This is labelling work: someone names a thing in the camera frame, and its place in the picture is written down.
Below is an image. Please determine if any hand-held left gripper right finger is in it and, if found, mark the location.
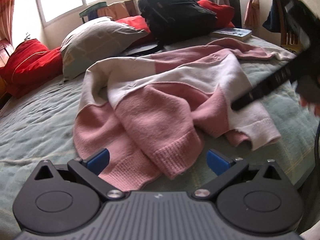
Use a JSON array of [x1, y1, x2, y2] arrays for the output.
[[194, 149, 284, 202]]

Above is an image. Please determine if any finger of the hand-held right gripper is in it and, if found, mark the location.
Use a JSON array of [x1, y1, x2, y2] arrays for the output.
[[230, 58, 305, 111]]

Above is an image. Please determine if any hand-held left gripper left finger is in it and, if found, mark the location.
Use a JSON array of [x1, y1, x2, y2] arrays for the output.
[[34, 149, 125, 202]]

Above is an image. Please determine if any pink and white sweater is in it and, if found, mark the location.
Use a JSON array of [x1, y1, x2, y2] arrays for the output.
[[73, 38, 304, 192]]

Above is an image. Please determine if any person's right hand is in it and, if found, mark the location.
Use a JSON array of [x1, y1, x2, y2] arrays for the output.
[[299, 97, 320, 117]]

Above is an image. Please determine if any yellow chair cushion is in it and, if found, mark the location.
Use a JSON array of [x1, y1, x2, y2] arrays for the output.
[[284, 45, 305, 55]]

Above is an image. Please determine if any blue and white book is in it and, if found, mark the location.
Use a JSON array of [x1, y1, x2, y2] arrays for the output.
[[211, 28, 252, 40]]

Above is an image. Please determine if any green checked blanket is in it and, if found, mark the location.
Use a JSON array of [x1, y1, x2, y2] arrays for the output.
[[0, 34, 320, 230]]

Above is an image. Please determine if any orange patterned curtain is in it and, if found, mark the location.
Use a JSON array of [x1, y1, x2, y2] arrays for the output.
[[0, 0, 18, 45], [244, 0, 260, 29]]

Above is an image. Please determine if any red cushion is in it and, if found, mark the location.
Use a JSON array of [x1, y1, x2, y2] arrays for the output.
[[115, 0, 235, 43]]

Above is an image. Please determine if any dark coat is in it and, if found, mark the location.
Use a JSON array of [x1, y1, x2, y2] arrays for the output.
[[225, 0, 242, 28]]

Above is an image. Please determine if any black backpack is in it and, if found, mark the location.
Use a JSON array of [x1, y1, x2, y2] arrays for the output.
[[138, 0, 217, 48]]

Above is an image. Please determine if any black flat bag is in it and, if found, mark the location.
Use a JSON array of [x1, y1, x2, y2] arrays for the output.
[[122, 42, 164, 57]]

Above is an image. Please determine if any grey pillow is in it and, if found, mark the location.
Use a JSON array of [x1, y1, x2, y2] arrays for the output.
[[61, 17, 150, 80]]

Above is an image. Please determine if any wooden headboard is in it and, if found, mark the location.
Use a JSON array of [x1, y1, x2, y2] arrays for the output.
[[0, 39, 14, 105]]

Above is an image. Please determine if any green box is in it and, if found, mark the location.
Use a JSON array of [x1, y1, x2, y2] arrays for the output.
[[79, 2, 108, 18]]

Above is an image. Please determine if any brown cardboard box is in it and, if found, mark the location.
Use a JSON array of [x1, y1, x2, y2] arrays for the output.
[[97, 0, 140, 22]]

